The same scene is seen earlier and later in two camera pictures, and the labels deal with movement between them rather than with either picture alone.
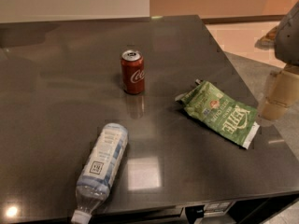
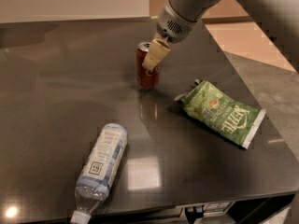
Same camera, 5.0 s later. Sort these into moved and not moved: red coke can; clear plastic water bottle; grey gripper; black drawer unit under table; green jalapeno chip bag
Moved: grey gripper; red coke can
Not moved: clear plastic water bottle; green jalapeno chip bag; black drawer unit under table
